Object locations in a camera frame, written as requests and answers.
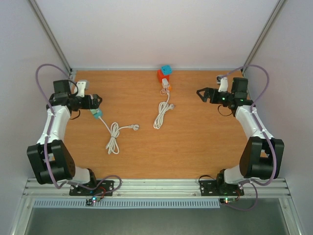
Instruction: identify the right aluminium corner post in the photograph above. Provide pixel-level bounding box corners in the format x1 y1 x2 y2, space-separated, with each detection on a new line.
244 0 288 66

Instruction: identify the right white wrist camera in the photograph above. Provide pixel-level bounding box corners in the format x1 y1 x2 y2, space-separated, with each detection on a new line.
216 75 228 93

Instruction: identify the grey slotted cable duct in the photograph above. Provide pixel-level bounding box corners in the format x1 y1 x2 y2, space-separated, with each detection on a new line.
33 198 220 209

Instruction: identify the orange strip white cord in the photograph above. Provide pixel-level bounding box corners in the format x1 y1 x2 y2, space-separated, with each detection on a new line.
153 91 177 130

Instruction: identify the left small circuit board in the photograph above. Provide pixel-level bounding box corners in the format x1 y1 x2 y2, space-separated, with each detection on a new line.
85 197 102 207

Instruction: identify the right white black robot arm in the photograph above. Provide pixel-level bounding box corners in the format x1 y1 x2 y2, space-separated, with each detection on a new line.
196 77 285 195

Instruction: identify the red cube plug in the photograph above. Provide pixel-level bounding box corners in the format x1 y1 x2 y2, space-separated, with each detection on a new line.
157 69 170 83

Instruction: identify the front aluminium rail frame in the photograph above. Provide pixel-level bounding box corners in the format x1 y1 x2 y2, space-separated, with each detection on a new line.
22 179 291 199

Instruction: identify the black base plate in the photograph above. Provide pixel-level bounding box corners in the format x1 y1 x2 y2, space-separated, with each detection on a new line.
69 180 114 196
199 180 245 196

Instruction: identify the right small circuit board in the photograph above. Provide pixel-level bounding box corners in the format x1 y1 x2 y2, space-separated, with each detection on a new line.
220 197 237 204

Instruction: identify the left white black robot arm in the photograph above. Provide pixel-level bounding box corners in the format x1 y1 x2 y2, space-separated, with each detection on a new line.
27 80 102 195

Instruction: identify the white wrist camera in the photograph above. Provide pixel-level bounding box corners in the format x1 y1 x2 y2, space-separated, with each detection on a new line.
216 75 228 93
74 80 89 97

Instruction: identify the aluminium corner post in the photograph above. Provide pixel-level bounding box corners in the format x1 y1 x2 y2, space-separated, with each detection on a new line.
27 0 72 73
244 0 288 66

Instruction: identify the white usb charger plug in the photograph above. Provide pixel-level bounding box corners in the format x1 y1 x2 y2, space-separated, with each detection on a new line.
161 78 170 89

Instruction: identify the blue cube plug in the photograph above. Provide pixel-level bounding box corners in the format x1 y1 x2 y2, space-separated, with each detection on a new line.
160 65 172 75

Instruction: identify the left aluminium corner post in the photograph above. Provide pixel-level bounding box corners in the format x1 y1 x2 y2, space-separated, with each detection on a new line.
27 0 72 73

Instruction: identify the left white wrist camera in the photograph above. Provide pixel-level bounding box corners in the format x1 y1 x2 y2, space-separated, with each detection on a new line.
74 80 89 97

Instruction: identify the teal power strip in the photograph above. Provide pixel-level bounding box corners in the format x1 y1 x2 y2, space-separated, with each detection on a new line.
90 108 103 119

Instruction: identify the small circuit board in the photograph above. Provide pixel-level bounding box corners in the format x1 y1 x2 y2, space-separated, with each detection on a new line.
85 197 102 207
220 197 237 204

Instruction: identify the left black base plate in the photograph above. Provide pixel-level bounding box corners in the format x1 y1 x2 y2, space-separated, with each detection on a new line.
69 180 114 196

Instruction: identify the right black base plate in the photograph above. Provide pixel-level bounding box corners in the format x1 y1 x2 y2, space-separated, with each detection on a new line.
199 180 245 196

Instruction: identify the teal strip white cord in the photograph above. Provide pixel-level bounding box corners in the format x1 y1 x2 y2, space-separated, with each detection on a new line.
98 117 140 155

